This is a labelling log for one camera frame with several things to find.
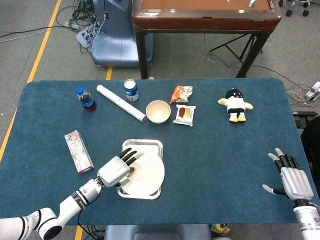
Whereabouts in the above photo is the cola bottle blue cap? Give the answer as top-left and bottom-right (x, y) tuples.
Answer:
(75, 86), (97, 113)

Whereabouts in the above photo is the brown mahjong table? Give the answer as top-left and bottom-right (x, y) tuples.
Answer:
(131, 0), (283, 80)

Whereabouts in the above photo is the white floral paper cup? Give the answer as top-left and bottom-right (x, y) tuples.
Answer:
(126, 161), (145, 181)

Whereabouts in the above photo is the orange white snack bag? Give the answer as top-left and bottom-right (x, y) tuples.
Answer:
(169, 84), (194, 105)

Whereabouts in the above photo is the black office chair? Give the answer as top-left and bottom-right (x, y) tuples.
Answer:
(278, 0), (311, 17)

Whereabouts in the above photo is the pink floral tissue box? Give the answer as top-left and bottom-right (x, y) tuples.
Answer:
(64, 129), (95, 175)

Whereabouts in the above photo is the blue table cloth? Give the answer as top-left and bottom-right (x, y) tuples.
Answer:
(0, 77), (316, 227)

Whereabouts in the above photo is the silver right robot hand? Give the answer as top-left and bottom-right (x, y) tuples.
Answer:
(262, 147), (315, 201)

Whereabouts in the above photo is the white round plate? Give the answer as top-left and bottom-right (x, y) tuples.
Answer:
(120, 149), (166, 197)

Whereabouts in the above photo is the stainless steel tray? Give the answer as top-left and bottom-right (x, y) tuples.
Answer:
(116, 138), (165, 200)

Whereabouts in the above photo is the floor cable bundle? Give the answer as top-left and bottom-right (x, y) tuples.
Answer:
(0, 0), (108, 55)

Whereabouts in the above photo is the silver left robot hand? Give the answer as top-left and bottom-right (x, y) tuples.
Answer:
(96, 147), (145, 189)

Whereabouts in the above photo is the penguin plush toy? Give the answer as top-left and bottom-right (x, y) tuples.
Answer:
(217, 87), (254, 124)

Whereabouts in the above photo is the white cling film roll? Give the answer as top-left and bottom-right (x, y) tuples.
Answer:
(96, 84), (147, 124)

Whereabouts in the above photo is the blue soda can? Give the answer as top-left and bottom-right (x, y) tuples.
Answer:
(123, 78), (140, 102)

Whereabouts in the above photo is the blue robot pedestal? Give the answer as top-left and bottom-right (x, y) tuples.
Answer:
(91, 0), (155, 68)

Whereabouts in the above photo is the grey blue robot torso base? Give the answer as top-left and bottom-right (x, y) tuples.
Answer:
(103, 223), (212, 240)

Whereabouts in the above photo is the white power strip with plugs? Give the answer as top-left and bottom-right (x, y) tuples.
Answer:
(304, 81), (320, 101)

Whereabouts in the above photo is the yellow green small item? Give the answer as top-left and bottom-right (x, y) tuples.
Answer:
(211, 223), (231, 236)

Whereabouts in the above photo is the beige bowl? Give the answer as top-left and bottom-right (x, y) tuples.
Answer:
(145, 99), (172, 125)

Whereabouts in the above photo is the black equipment stand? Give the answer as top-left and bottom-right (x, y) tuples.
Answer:
(292, 111), (320, 176)

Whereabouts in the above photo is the white red snack packet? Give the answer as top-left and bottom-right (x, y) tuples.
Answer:
(172, 104), (197, 127)

